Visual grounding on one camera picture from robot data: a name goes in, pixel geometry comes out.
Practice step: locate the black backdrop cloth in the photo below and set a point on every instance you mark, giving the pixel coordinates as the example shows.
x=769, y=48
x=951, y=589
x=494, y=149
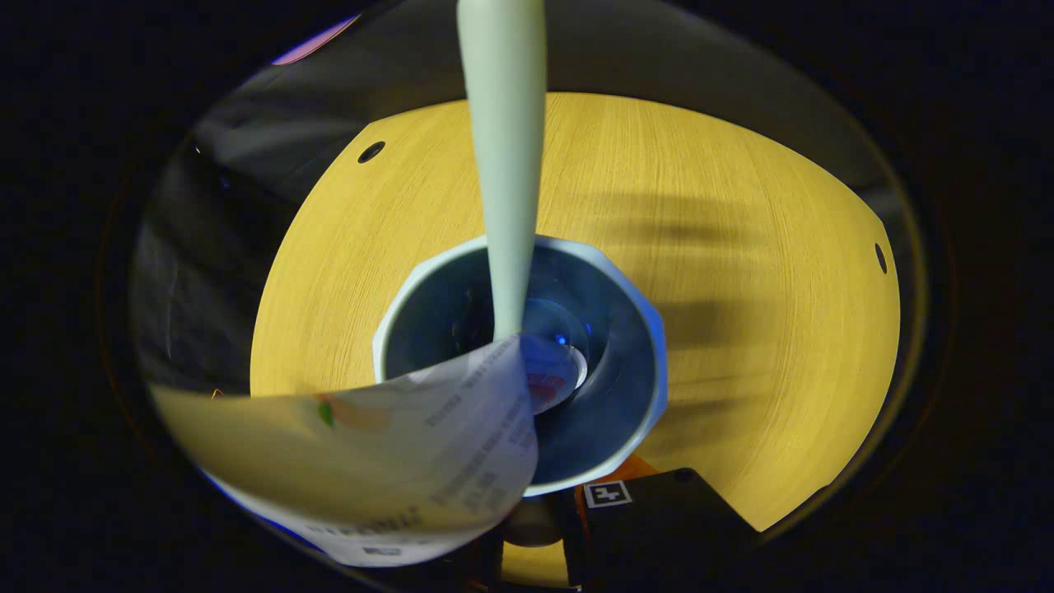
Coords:
x=247, y=206

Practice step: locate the white toothpaste tube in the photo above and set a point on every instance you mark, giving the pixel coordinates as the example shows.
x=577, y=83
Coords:
x=412, y=453

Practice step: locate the wooden desktop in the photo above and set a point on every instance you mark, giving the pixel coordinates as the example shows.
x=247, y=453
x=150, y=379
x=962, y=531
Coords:
x=741, y=329

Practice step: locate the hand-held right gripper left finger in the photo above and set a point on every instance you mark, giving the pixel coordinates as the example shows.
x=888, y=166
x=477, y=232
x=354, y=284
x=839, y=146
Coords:
x=484, y=568

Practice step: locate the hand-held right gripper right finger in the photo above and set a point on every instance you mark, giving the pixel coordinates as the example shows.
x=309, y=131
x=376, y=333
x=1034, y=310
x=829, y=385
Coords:
x=659, y=535

